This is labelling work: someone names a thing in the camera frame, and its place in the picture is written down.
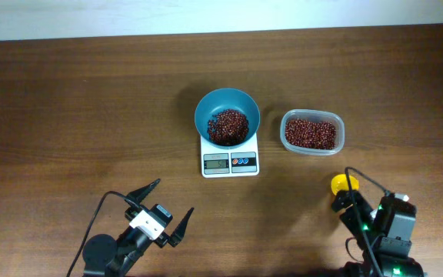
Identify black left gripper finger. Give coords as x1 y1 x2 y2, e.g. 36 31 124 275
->
125 179 161 207
168 207 195 247

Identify yellow plastic scoop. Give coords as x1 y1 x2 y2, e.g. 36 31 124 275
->
331 174 359 195

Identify clear plastic container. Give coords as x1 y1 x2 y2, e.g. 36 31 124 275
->
280 109 345 156

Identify blue bowl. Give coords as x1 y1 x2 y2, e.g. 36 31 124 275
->
195 88 261 149

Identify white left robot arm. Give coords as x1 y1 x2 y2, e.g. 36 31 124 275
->
73 179 194 276

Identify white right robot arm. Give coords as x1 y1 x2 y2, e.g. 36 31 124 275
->
331 190 427 277

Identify white digital kitchen scale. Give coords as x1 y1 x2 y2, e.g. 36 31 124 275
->
200 134 260 179

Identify red beans in bowl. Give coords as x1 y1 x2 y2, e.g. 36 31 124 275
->
207 109 249 146

